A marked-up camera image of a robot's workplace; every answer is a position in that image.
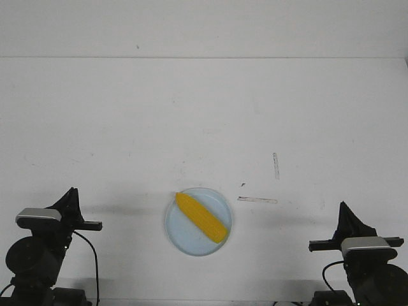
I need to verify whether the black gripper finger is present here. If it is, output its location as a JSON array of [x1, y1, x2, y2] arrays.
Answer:
[[341, 201, 377, 238], [47, 187, 75, 223], [71, 188, 85, 223], [332, 201, 346, 241]]

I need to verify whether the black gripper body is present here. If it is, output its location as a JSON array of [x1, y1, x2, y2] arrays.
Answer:
[[309, 237, 404, 252], [57, 221, 102, 231]]

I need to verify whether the light blue plate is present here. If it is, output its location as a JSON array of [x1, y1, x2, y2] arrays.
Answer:
[[164, 187, 233, 256]]

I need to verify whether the yellow corn cob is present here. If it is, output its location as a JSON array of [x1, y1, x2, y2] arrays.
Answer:
[[175, 193, 228, 244]]

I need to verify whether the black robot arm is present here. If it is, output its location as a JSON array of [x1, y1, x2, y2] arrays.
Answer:
[[1, 187, 103, 305], [309, 201, 407, 305]]

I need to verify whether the clear tape strip horizontal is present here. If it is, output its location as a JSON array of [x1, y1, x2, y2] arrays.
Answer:
[[237, 196, 278, 204]]

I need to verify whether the clear tape strip vertical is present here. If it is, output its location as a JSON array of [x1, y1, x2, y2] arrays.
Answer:
[[272, 152, 280, 180]]

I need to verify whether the black camera cable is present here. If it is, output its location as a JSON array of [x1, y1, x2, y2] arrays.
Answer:
[[321, 259, 347, 293], [72, 231, 100, 306]]

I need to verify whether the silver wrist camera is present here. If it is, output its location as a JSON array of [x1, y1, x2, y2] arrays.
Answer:
[[15, 208, 62, 231], [340, 237, 398, 262]]

